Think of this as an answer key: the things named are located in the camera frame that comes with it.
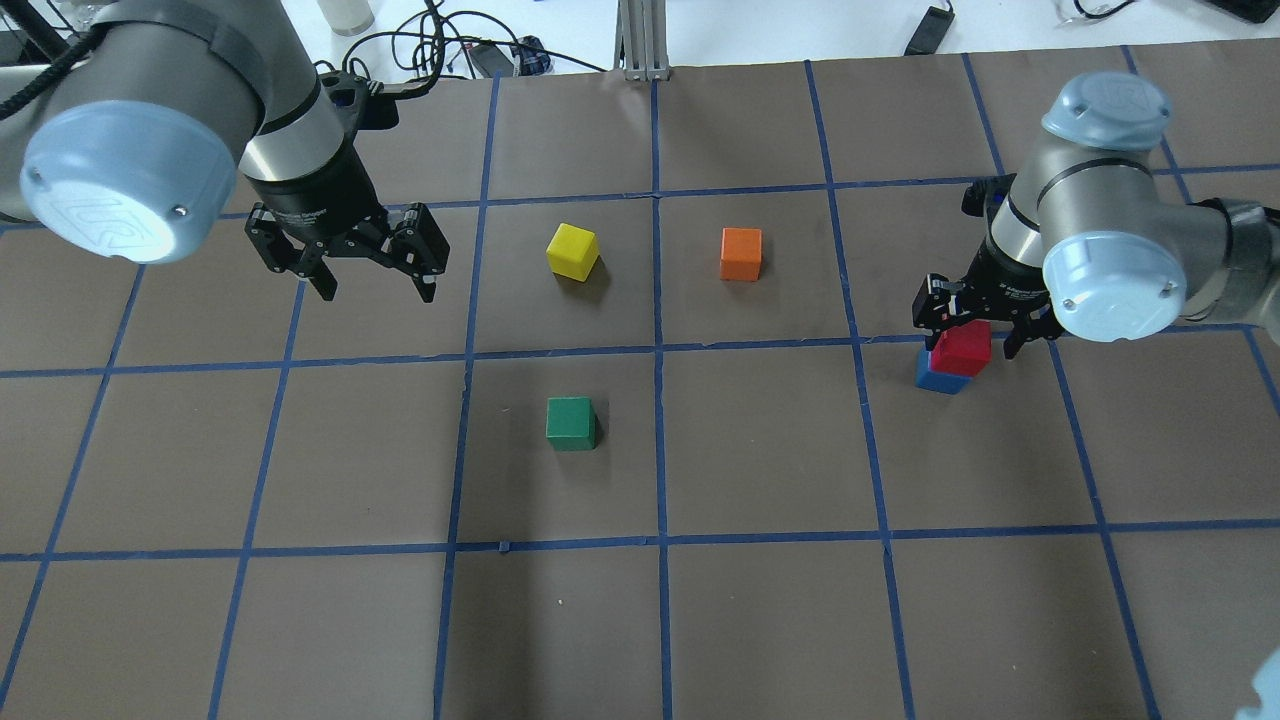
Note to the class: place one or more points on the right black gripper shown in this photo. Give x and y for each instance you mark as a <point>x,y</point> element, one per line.
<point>1010,284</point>

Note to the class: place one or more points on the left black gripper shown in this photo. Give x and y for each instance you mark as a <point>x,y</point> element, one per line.
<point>312,196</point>

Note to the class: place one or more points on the red block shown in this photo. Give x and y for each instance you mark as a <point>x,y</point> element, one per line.
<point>965,350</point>

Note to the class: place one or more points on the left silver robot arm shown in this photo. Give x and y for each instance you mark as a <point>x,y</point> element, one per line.
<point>131,140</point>

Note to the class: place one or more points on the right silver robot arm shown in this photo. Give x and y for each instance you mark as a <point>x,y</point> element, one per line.
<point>1079,242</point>

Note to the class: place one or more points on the blue block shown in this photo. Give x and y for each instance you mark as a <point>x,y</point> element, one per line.
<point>938,382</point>

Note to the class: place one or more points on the yellow block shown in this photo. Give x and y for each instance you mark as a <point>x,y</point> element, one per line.
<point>572,252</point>

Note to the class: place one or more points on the green block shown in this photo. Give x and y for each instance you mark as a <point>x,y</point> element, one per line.
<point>571,424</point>

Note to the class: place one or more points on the orange block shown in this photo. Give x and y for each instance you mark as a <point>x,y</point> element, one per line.
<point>741,254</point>

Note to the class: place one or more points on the black power adapter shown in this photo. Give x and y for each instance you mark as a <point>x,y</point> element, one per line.
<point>930,31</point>

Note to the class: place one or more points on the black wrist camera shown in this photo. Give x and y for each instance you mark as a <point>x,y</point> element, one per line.
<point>984,196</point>

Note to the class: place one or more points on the aluminium frame post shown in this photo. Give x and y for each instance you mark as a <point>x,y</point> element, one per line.
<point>640,43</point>

